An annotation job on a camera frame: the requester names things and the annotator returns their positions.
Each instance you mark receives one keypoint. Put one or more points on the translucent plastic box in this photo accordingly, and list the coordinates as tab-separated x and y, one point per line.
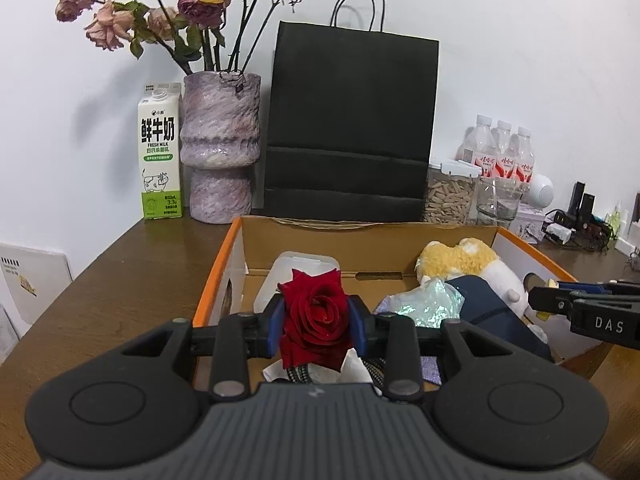
282	272

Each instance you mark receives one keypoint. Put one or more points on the white yellow plush toy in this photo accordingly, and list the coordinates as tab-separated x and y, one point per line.
473	257

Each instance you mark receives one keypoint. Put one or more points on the red cardboard box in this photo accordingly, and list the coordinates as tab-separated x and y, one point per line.
376	259

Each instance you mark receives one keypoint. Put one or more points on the black paper bag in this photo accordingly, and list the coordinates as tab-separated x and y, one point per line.
350	122

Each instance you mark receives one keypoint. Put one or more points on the jar of seeds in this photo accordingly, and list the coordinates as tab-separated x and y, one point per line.
450	187

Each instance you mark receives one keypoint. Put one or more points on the iridescent bundle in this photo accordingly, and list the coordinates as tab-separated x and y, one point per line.
428	304

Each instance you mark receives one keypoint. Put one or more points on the black stand device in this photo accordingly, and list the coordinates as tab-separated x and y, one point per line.
592	233

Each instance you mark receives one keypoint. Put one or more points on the clear glass cup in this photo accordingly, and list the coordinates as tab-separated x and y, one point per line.
497	201

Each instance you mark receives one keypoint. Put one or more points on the water bottle middle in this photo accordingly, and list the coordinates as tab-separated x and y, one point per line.
505	159

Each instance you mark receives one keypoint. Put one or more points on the white tissue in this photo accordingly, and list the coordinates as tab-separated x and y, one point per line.
352	371

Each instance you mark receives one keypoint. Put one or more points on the water bottle right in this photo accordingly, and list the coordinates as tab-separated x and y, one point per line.
524	158

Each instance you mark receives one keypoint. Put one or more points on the purple ceramic vase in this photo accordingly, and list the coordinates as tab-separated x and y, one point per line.
220	142

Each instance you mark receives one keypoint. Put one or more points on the purple fabric pouch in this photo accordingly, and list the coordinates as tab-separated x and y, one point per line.
430	370

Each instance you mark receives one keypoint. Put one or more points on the dark navy zip case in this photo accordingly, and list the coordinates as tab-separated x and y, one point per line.
483	308

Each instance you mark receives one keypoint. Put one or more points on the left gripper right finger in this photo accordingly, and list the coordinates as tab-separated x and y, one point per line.
392	338

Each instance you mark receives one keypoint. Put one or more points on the red rose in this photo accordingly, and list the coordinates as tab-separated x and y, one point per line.
316	320

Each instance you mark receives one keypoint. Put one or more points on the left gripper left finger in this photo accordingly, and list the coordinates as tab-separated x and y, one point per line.
237	339

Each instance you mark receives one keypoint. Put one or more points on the water bottle left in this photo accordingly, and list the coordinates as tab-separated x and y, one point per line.
479	147

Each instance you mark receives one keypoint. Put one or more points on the milk carton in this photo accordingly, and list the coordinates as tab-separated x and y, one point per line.
159	123

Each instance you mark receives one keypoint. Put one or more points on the dried pink flowers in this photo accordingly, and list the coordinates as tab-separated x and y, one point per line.
223	34

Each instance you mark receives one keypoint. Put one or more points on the water bottle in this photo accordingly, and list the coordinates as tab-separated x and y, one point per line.
524	158
505	159
479	147

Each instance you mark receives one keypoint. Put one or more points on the white charger with cables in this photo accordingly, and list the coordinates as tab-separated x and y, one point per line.
559	226

